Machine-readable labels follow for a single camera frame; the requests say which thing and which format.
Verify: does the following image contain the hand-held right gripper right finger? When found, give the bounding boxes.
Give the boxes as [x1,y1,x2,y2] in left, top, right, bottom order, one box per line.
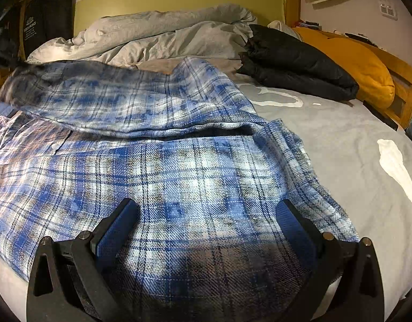
[276,199,385,322]

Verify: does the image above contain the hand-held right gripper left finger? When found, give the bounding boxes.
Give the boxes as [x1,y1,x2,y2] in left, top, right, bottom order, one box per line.
[26,199,139,322]

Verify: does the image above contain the blue plaid shirt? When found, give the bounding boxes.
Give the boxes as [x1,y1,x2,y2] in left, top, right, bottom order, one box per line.
[0,57,361,322]

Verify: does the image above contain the white cloth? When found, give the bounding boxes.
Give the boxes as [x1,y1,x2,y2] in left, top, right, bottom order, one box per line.
[377,138,412,207]

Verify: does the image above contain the black phone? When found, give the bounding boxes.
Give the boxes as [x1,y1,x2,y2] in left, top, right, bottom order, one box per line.
[362,100,399,131]

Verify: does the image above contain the black folded jacket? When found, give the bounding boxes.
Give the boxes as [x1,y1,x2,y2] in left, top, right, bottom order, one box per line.
[238,23,360,101]

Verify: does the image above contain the yellow pillow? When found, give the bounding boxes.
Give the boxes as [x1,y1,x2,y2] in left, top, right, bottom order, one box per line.
[293,27,396,108]

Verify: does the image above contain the grey duvet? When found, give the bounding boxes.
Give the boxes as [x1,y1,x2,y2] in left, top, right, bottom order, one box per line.
[26,3,258,69]

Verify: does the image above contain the long dark ledge items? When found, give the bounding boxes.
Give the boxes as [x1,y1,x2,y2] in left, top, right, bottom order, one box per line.
[345,33,374,44]

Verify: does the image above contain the cream cloth bundle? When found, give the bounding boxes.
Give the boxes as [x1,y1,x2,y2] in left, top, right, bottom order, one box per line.
[268,20,295,31]

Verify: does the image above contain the black hanging printed cloth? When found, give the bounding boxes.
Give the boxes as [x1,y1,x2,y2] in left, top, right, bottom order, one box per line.
[18,0,75,59]

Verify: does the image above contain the white wall switch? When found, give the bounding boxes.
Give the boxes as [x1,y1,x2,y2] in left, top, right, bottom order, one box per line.
[380,3,398,19]

